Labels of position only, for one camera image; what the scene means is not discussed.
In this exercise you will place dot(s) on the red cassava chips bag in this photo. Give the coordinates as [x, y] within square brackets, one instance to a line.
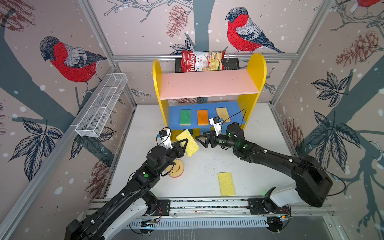
[193, 61]

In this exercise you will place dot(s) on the yellow shelf unit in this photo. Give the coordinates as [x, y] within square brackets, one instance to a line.
[246, 84]

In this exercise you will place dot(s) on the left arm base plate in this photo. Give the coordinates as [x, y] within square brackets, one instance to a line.
[161, 208]

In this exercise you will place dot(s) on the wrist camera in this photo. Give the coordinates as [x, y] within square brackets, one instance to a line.
[164, 138]
[217, 123]

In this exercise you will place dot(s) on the pale orange sponge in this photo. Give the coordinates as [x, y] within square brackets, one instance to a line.
[223, 114]

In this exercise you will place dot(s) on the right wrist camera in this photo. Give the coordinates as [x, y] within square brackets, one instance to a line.
[217, 123]

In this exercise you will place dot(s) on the white mesh wall basket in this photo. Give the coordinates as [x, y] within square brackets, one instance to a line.
[98, 113]

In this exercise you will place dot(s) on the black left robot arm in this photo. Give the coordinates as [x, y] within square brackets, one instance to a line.
[133, 201]

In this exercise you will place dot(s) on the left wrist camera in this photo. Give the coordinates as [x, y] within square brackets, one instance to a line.
[164, 138]

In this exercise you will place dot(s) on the light green scrub sponge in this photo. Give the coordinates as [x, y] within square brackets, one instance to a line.
[185, 117]

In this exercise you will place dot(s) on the aluminium front rail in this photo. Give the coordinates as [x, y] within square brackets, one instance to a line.
[233, 207]

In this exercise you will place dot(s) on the yellow sponge front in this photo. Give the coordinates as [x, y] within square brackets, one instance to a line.
[226, 184]

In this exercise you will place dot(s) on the yellow smiley face sponge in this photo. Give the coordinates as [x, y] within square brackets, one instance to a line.
[176, 170]

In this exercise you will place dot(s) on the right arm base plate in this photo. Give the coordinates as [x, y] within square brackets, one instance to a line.
[266, 207]

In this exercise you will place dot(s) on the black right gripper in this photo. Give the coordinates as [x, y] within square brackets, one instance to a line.
[207, 138]

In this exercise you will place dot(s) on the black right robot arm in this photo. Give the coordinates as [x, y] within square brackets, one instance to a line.
[312, 183]

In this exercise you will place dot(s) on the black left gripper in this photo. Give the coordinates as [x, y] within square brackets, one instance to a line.
[179, 150]

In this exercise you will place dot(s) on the black wire basket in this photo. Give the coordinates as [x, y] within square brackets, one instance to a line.
[228, 64]

